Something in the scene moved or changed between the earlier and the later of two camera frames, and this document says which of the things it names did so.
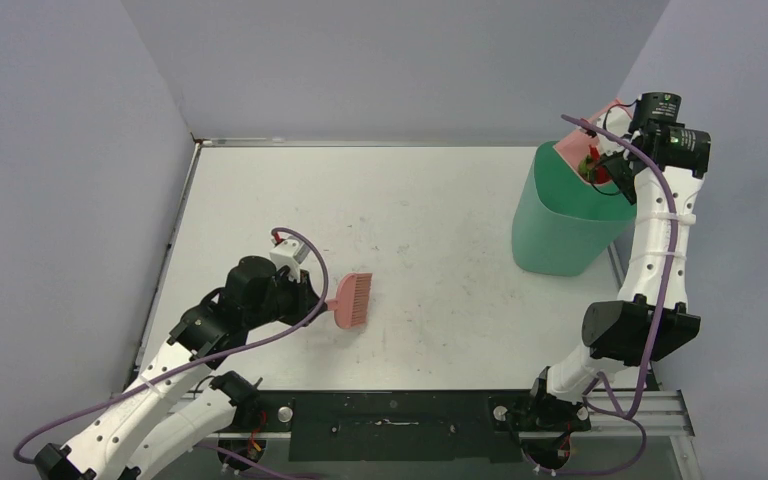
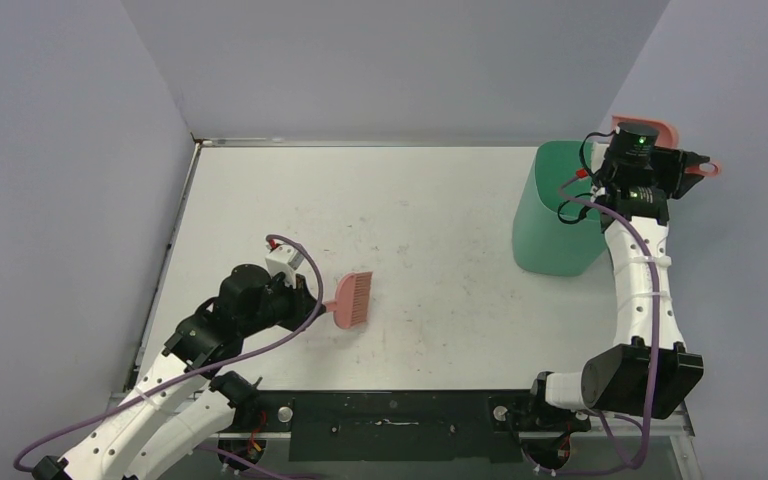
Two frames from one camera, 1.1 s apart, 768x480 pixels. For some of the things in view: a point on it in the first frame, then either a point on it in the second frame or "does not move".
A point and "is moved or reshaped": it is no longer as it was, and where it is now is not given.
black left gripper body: (288, 301) does not move
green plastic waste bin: (561, 225) does not move
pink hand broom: (351, 305) does not move
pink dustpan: (572, 149) is moved or reshaped
